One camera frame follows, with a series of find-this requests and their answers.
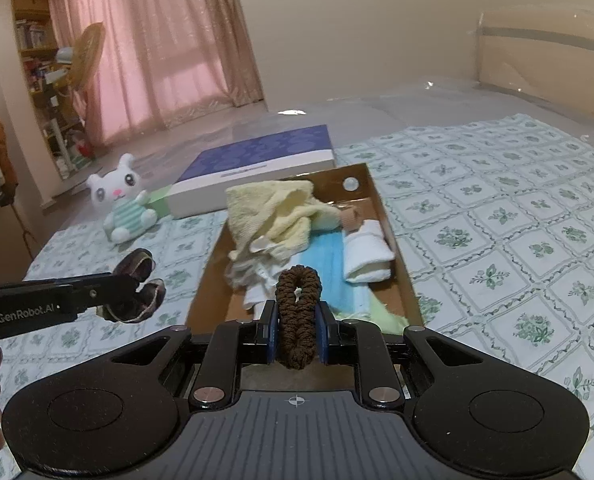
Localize brown knitted scrunchie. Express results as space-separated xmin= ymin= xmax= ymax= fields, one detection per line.
xmin=275 ymin=264 xmax=323 ymax=370

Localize light green cloth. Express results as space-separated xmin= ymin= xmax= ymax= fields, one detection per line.
xmin=370 ymin=292 xmax=408 ymax=336

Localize brown cardboard tray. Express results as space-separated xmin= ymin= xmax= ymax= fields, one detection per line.
xmin=186 ymin=165 xmax=423 ymax=334

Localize white cloth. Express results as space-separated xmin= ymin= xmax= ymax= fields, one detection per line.
xmin=225 ymin=254 xmax=300 ymax=320

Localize white rolled towel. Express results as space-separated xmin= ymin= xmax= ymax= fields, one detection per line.
xmin=342 ymin=219 xmax=396 ymax=284

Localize blue face mask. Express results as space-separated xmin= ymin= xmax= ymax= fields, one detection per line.
xmin=289 ymin=230 xmax=372 ymax=318

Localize white bunny plush toy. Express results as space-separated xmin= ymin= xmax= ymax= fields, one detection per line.
xmin=86 ymin=153 xmax=158 ymax=245

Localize green cardboard box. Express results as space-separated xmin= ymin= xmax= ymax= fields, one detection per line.
xmin=146 ymin=185 xmax=171 ymax=219

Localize yellow towel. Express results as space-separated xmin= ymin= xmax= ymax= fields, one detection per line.
xmin=225 ymin=180 xmax=340 ymax=262

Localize green patterned bed sheet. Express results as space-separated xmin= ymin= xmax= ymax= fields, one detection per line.
xmin=0 ymin=114 xmax=594 ymax=479

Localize blue and white flat box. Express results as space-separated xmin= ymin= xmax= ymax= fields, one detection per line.
xmin=166 ymin=125 xmax=335 ymax=218

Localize wooden bookshelf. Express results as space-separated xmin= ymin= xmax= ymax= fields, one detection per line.
xmin=12 ymin=0 xmax=94 ymax=180

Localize standing fan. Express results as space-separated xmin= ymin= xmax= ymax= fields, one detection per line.
xmin=43 ymin=22 xmax=106 ymax=178

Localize pink curtain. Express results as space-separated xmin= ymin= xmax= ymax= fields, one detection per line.
xmin=48 ymin=0 xmax=263 ymax=146

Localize wooden headboard in plastic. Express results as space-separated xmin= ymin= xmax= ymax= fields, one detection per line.
xmin=477 ymin=4 xmax=594 ymax=116

